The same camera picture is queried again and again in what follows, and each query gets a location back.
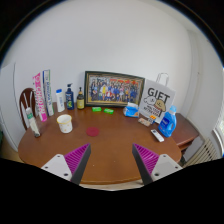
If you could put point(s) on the framed group photo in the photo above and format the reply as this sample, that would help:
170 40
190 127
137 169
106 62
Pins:
113 89

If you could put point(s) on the white paper gift bag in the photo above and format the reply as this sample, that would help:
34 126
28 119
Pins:
156 100

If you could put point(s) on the white remote control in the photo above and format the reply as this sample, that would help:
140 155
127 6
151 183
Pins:
157 135

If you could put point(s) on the long pink box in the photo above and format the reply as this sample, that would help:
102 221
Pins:
40 98

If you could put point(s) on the flat round red coaster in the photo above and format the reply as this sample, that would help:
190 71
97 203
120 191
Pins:
92 131

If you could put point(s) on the white green-print tube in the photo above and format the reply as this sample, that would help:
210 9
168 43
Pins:
32 123

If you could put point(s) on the small orange white box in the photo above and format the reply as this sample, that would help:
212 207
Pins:
152 118

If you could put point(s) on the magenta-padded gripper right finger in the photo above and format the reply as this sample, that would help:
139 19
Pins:
163 165

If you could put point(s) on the white yellow-rimmed cup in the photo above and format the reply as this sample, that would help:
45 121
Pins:
65 125

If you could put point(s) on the white radiator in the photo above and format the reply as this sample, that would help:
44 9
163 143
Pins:
205 153

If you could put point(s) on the white blue-capped lotion bottle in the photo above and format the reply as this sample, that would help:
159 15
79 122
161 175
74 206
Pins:
60 101

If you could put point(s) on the blue tissue pack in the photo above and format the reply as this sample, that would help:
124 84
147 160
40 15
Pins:
131 110

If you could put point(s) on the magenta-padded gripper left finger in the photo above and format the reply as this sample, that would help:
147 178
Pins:
59 165

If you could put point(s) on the brown side cabinet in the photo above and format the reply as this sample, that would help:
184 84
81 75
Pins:
184 131

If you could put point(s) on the small patterned snack packet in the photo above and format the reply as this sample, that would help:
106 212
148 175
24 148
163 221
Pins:
144 121

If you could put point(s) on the amber pump bottle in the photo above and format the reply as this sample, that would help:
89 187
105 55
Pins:
80 101

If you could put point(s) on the long white green box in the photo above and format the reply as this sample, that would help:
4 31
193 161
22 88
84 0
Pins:
48 93

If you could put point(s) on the dark blue pump bottle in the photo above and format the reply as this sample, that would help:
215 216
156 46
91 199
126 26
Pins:
69 100

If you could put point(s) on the white flat board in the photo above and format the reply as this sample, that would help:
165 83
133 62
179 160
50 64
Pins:
7 106

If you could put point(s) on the blue detergent bottle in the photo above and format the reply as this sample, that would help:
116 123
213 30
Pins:
167 125

